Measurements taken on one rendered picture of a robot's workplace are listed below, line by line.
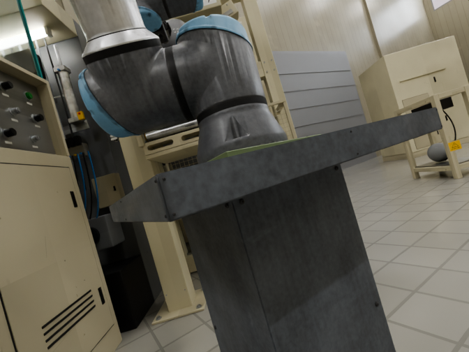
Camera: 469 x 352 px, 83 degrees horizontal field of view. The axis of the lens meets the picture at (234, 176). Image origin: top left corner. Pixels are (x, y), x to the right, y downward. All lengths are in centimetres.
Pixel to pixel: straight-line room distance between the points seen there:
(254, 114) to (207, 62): 13
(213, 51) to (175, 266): 116
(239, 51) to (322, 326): 50
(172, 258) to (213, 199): 125
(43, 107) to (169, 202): 137
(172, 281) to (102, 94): 113
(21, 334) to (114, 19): 88
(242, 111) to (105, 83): 25
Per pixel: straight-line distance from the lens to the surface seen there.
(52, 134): 151
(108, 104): 56
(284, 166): 28
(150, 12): 97
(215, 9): 197
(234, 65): 52
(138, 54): 54
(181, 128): 135
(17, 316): 107
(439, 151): 340
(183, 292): 152
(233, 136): 48
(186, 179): 22
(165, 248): 146
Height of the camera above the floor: 58
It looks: 1 degrees up
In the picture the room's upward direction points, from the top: 16 degrees counter-clockwise
